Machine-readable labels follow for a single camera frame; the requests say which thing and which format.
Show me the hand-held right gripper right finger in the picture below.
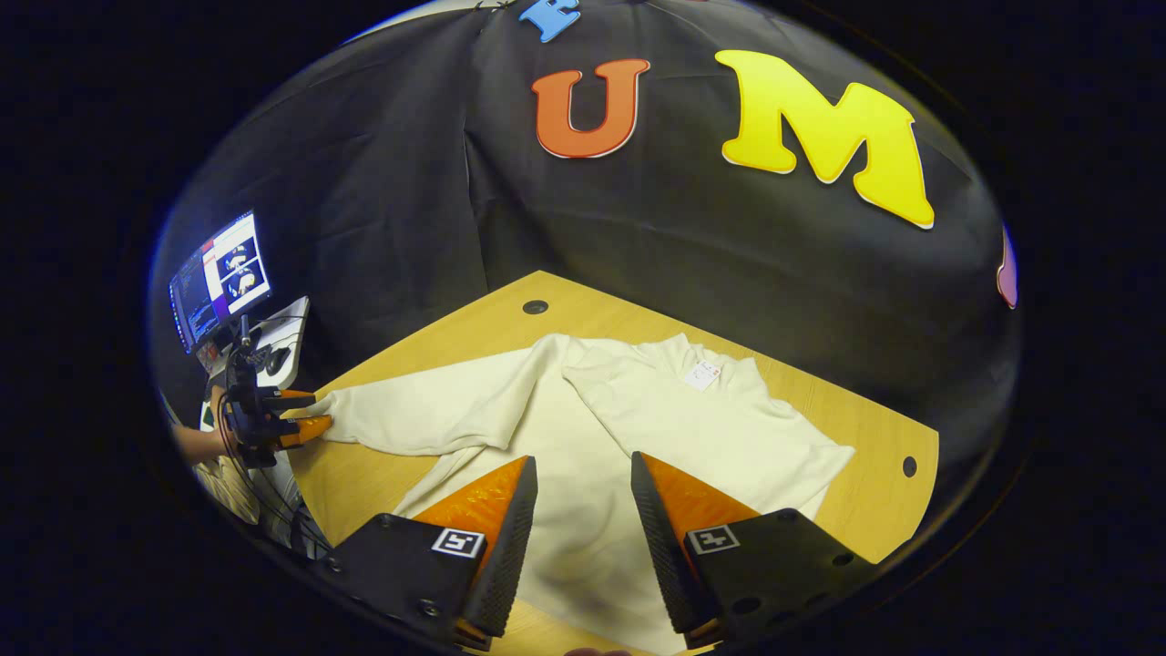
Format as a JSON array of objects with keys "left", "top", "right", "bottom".
[{"left": 630, "top": 451, "right": 880, "bottom": 650}]

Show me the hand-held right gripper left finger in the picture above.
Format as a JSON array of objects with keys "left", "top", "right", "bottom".
[{"left": 314, "top": 456, "right": 538, "bottom": 650}]

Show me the cream sweatshirt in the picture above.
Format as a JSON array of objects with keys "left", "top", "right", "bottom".
[{"left": 296, "top": 333, "right": 857, "bottom": 656}]

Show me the white side desk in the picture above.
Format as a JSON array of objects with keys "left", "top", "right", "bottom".
[{"left": 205, "top": 296, "right": 311, "bottom": 393}]

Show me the computer monitor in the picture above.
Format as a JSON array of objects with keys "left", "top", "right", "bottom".
[{"left": 169, "top": 211, "right": 272, "bottom": 354}]

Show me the black backdrop cloth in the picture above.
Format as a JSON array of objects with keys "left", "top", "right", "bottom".
[{"left": 150, "top": 0, "right": 1021, "bottom": 456}]

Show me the black cable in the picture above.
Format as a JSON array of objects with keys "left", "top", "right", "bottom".
[{"left": 219, "top": 446, "right": 333, "bottom": 552}]

